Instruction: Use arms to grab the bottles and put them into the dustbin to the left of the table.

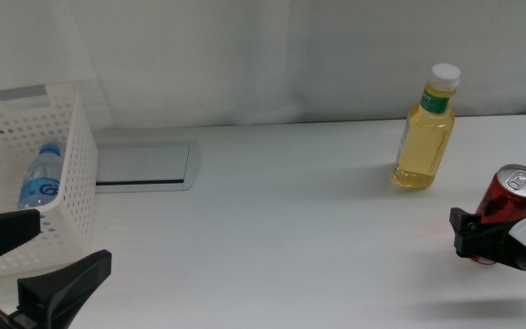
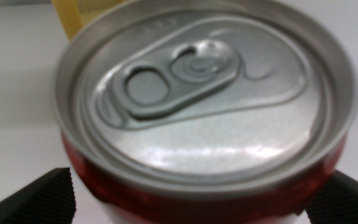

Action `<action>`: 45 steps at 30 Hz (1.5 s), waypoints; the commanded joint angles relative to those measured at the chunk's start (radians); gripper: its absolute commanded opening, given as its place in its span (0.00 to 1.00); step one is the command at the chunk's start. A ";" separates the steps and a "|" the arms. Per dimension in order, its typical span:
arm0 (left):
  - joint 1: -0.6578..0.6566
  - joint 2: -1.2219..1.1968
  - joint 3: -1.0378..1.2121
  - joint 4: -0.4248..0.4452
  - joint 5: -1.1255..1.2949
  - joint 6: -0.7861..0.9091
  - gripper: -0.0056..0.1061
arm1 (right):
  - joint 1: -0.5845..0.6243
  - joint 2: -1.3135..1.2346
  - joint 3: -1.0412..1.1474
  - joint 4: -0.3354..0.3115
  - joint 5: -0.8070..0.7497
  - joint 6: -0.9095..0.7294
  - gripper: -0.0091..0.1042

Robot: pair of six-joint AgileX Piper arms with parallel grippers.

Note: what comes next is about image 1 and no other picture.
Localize red drink can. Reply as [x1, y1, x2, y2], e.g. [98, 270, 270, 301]
[471, 164, 526, 267]

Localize silver table cable hatch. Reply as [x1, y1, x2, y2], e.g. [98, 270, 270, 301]
[91, 140, 202, 194]

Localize yellow tea bottle white cap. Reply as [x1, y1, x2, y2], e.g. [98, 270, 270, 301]
[393, 62, 462, 191]

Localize white fabric curtain backdrop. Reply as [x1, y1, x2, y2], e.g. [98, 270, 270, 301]
[0, 0, 526, 132]

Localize white perforated plastic basket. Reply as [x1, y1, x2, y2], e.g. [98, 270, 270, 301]
[0, 83, 100, 281]

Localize clear water bottle blue cap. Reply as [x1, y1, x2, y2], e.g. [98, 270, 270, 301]
[17, 142, 66, 211]

